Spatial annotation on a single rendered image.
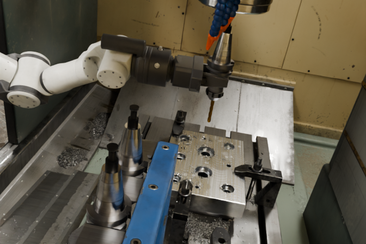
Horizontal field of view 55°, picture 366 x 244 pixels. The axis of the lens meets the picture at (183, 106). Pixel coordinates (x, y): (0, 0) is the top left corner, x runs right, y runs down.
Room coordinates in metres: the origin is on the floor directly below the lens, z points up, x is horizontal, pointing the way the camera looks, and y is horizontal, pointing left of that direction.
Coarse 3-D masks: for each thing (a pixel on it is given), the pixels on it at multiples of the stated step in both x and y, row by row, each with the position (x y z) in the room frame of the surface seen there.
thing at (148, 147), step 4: (144, 140) 0.55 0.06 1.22; (144, 144) 0.54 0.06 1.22; (148, 144) 0.54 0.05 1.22; (152, 144) 0.54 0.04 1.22; (156, 144) 0.54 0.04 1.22; (144, 148) 0.53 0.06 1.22; (148, 148) 0.53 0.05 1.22; (152, 148) 0.53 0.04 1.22; (144, 152) 0.51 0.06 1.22; (148, 152) 0.52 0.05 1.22; (152, 152) 0.52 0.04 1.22; (148, 156) 0.51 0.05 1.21; (152, 156) 0.51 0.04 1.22
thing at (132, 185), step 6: (126, 180) 0.43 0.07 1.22; (132, 180) 0.44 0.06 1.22; (138, 180) 0.44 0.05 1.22; (126, 186) 0.42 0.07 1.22; (132, 186) 0.42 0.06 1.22; (138, 186) 0.42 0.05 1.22; (126, 192) 0.41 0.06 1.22; (132, 192) 0.41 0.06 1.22; (138, 192) 0.41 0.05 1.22; (132, 198) 0.40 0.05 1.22
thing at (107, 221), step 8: (128, 200) 0.38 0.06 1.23; (88, 208) 0.36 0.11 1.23; (128, 208) 0.37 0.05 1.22; (88, 216) 0.35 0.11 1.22; (96, 216) 0.34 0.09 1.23; (104, 216) 0.35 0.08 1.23; (120, 216) 0.35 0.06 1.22; (128, 216) 0.37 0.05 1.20; (96, 224) 0.34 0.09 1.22; (104, 224) 0.34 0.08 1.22; (112, 224) 0.34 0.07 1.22; (120, 224) 0.35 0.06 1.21
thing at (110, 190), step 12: (120, 168) 0.37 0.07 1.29; (108, 180) 0.35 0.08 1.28; (120, 180) 0.36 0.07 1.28; (96, 192) 0.36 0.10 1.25; (108, 192) 0.35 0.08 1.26; (120, 192) 0.36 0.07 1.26; (96, 204) 0.35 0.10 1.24; (108, 204) 0.35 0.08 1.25; (120, 204) 0.36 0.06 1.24; (108, 216) 0.35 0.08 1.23
